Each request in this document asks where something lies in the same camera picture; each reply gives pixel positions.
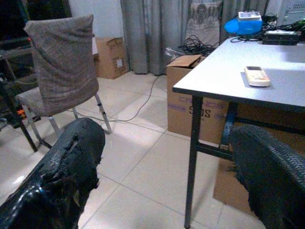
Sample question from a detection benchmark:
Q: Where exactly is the black metal rack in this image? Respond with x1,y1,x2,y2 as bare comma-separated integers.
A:
0,35,39,153

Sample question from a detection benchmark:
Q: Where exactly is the black electronics box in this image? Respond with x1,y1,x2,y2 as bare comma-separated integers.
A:
262,30,301,46

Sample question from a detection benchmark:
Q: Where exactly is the chair with grey-brown cloth cover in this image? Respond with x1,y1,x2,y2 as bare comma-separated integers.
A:
15,14,112,153

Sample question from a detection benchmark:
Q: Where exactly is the large brown cardboard box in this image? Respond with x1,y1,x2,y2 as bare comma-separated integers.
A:
213,102,305,215

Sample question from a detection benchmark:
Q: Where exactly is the white remote control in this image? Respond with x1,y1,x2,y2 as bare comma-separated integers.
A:
243,66,272,87

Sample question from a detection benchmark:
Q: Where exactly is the grey curtain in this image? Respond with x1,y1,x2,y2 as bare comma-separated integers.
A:
120,0,270,76

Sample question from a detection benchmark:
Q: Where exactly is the white appliance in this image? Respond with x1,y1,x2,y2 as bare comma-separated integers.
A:
277,0,305,26

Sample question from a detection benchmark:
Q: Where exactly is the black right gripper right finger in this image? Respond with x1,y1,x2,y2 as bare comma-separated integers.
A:
228,124,305,229

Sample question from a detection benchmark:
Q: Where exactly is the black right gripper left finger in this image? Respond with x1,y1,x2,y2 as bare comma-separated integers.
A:
0,117,106,229

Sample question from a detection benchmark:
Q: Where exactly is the blue and white device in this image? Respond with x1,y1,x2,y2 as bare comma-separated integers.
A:
224,10,263,36

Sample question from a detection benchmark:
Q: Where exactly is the black cable pile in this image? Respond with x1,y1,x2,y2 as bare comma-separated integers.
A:
178,35,216,57

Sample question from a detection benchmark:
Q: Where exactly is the cardboard box with purple print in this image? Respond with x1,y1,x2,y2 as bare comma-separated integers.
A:
166,54,231,145

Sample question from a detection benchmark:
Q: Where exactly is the patterned grey chair cover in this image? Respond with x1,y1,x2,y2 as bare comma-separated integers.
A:
187,1,224,48

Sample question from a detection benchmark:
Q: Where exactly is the grey table with black legs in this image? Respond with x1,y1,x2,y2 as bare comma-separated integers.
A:
172,35,305,229

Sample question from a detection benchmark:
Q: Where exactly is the plain brown cardboard box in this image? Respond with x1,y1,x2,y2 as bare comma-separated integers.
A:
94,37,131,80

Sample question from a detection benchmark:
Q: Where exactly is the grey floor cable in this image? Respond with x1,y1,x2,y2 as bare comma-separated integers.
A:
78,73,165,123

